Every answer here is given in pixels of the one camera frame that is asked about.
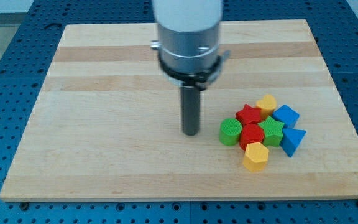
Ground yellow hexagon block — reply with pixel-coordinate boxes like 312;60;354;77
242;142;270;172

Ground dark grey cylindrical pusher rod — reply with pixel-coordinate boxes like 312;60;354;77
180;86;200;136

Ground blue triangle block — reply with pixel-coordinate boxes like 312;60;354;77
280;128;306;157

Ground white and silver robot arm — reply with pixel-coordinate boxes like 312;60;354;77
151;0;230;136

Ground yellow heart block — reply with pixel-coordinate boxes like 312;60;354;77
256;94;277;120

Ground green cylinder block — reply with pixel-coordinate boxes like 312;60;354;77
219;118;242;146

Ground blue cube block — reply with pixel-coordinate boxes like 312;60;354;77
272;105;300;129

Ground blue perforated table mat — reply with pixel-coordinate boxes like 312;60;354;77
0;0;358;223

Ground red star block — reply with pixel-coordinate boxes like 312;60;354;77
235;104;262;126

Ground green star block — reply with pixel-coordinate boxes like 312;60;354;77
257;116;284;147

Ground red cylinder block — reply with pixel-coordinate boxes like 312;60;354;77
239;124;264;151

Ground light wooden board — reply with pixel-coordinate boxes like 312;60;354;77
0;19;358;202

